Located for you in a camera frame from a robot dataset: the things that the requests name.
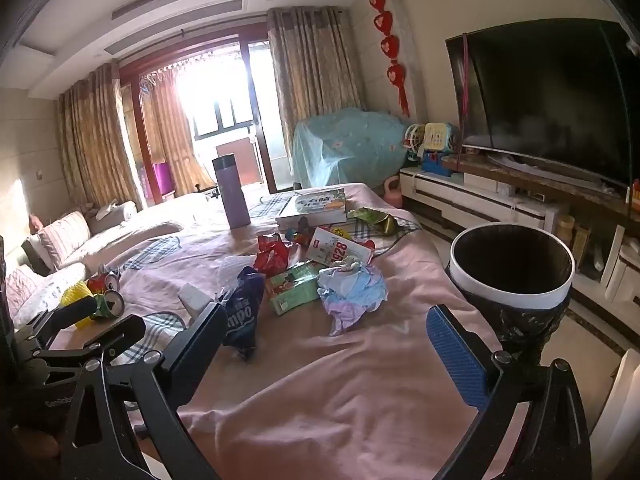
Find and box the teal patterned dust cover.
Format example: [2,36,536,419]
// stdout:
[291,107,408,191]

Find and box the black flat television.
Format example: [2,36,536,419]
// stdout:
[445,19,634,189]

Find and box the red crumpled wrapper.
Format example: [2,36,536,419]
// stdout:
[253,234,291,277]

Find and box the white television cabinet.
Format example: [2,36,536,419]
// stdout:
[399,156,640,321]

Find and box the crumpled pale blue plastic bag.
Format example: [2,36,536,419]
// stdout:
[317,256,389,336]

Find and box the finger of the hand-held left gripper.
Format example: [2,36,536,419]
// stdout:
[32,316,147,367]
[15,296,99,346]

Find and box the pink kettlebell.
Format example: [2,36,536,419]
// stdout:
[384,176,404,209]

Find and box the white thick book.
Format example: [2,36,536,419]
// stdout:
[275,196,348,234]

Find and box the red hanging ornament string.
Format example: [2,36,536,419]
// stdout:
[369,0,412,117]

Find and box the beige patterned curtain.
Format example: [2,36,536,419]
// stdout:
[56,62,144,209]
[266,6,364,150]
[140,72,202,197]

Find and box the toy cash register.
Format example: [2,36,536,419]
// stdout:
[421,122,459,177]

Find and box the purple storage box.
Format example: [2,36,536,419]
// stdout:
[152,161,176,199]

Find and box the white crumpled tissue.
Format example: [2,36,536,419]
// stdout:
[179,282,214,314]

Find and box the pink striped sofa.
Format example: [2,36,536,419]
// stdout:
[0,200,181,331]

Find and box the dark blue snack bag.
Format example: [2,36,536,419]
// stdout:
[220,266,266,361]

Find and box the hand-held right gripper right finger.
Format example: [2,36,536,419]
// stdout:
[426,304,593,480]

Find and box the orange and blue wrapper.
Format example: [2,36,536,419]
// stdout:
[285,217,314,247]

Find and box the purple thermos bottle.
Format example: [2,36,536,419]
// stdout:
[212,155,251,230]

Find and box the white bin with black bag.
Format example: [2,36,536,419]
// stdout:
[446,225,576,357]

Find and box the green drink can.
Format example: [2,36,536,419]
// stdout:
[95,290,126,319]

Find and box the white toy fan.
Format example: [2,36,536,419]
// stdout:
[404,124,426,154]

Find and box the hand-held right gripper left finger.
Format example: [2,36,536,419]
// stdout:
[60,301,229,480]

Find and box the white and red carton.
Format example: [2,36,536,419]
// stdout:
[306,226,376,267]

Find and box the green drink carton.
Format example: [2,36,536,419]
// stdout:
[264,261,326,316]

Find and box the green snack bag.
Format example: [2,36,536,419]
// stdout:
[347,207,402,237]

